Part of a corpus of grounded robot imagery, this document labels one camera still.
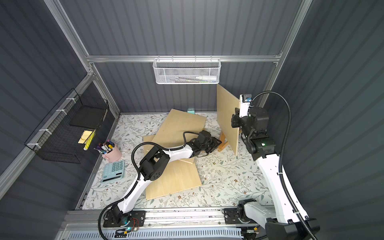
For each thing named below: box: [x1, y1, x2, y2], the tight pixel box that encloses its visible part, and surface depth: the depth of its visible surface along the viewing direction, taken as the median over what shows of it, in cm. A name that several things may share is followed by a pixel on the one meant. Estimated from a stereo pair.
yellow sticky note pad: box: [78, 130, 93, 144], surface depth 76 cm
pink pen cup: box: [93, 139, 122, 163], surface depth 88 cm
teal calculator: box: [101, 160, 125, 183], surface depth 90 cm
